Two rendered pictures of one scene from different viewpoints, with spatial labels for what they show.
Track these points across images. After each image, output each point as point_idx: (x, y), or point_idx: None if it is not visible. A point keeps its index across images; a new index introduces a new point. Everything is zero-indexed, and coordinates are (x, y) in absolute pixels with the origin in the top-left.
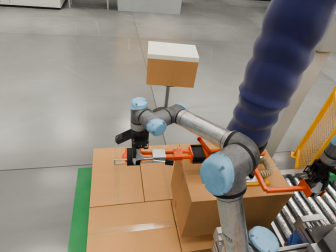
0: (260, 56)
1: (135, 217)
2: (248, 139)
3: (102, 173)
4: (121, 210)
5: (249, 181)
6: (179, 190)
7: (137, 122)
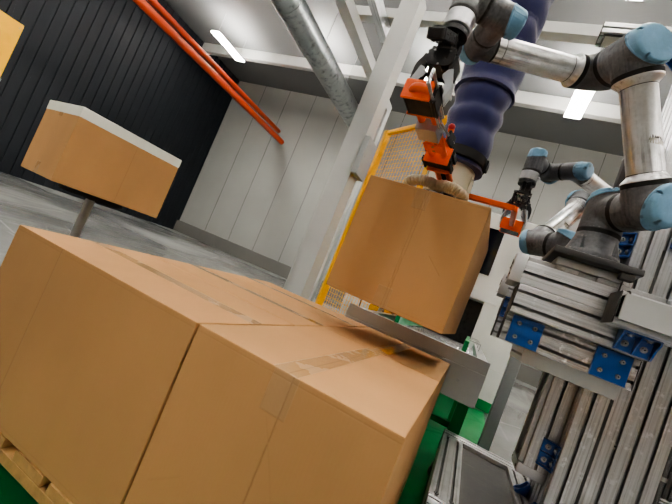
0: None
1: (320, 344)
2: None
3: (127, 270)
4: (279, 332)
5: None
6: (403, 244)
7: (477, 9)
